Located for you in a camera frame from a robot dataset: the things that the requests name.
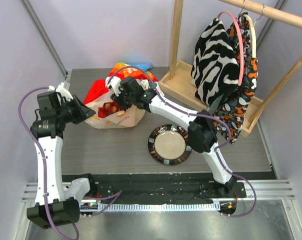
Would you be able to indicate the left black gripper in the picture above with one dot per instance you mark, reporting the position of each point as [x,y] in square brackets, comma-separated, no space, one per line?
[83,112]

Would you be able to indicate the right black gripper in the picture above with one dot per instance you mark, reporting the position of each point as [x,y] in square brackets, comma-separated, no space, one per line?
[124,93]

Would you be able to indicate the translucent plastic bag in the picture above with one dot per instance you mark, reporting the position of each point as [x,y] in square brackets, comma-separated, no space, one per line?
[122,119]

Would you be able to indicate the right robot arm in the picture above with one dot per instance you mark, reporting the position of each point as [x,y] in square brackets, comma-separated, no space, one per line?
[200,128]

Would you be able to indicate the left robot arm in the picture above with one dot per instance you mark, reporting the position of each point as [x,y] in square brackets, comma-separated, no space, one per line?
[54,203]

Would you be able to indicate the colourful rainbow cartoon shirt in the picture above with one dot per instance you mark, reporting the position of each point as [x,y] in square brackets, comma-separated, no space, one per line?
[120,71]

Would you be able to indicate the wooden clothes rack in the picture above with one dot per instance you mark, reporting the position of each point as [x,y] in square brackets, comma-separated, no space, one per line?
[177,82]

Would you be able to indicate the black rimmed beige plate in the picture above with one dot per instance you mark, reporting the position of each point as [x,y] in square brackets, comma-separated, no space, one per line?
[169,144]

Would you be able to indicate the black white zebra garment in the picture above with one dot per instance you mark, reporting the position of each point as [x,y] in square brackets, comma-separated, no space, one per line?
[215,70]

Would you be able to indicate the cream hanger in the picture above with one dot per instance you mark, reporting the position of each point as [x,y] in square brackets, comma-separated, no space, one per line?
[253,35]

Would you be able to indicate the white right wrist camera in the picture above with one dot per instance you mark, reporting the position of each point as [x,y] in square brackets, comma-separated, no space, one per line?
[114,84]

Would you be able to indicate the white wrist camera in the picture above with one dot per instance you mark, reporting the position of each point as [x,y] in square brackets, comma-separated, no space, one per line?
[114,84]
[63,89]

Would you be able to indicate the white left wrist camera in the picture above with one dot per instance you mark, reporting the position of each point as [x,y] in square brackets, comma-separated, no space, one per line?
[63,89]

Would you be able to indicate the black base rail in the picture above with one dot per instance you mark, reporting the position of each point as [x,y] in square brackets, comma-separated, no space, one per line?
[164,188]

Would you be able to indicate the white slotted cable duct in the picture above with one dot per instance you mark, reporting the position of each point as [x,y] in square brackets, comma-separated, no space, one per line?
[161,208]

